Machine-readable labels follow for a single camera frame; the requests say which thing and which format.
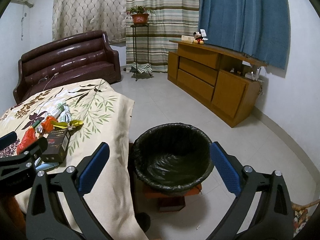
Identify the red plastic bag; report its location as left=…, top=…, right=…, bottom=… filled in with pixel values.
left=16, top=126, right=37, bottom=155

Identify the green gold cylinder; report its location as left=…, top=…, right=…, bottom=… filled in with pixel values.
left=31, top=120, right=41, bottom=130

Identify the orange plastic bag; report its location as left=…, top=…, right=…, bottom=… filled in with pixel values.
left=41, top=115, right=56, bottom=134

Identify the black cigarette box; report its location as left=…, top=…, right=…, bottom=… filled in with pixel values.
left=41, top=128, right=71, bottom=163

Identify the green white snack wrapper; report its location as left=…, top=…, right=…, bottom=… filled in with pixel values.
left=47, top=102, right=72, bottom=123

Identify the yellow green wrapper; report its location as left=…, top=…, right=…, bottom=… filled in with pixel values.
left=51, top=120, right=84, bottom=131

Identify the teal white tube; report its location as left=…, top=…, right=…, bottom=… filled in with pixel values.
left=36, top=163, right=60, bottom=172

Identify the black lined trash bin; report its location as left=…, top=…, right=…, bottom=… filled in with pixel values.
left=129, top=122, right=214, bottom=196

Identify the floral cushion wooden chair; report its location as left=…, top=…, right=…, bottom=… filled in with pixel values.
left=291, top=199, right=319, bottom=237

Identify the floral beige table cloth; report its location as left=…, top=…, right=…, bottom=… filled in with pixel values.
left=1, top=79, right=146, bottom=239

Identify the red stool under bin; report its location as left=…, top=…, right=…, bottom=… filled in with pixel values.
left=142, top=184, right=202, bottom=213

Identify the dark brown leather sofa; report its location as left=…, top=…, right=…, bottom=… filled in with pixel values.
left=13, top=30, right=121, bottom=103

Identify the white router on cabinet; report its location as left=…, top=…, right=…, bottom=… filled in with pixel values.
left=245, top=67, right=261, bottom=81

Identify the checkered cloth on stand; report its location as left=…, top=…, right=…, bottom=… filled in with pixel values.
left=130, top=62, right=153, bottom=74

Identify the beige patterned curtain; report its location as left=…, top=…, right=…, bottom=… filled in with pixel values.
left=52, top=0, right=126, bottom=44

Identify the wooden sideboard cabinet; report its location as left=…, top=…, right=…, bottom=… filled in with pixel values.
left=168, top=41, right=267, bottom=127

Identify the black metal plant stand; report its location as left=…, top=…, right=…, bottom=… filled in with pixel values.
left=131, top=23, right=151, bottom=81

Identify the potted plant red pot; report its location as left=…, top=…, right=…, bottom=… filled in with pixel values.
left=126, top=5, right=156, bottom=25

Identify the mickey mouse plush toy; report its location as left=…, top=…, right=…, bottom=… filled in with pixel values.
left=192, top=31, right=208, bottom=45

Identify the white box on cabinet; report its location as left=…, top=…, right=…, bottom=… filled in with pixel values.
left=181, top=35, right=194, bottom=43

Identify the blue curtain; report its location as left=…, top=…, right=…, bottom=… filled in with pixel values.
left=199, top=0, right=290, bottom=69

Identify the striped curtain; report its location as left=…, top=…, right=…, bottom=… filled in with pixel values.
left=126, top=0, right=200, bottom=72

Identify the white cable on sofa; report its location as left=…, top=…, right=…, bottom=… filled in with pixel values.
left=37, top=72, right=60, bottom=92

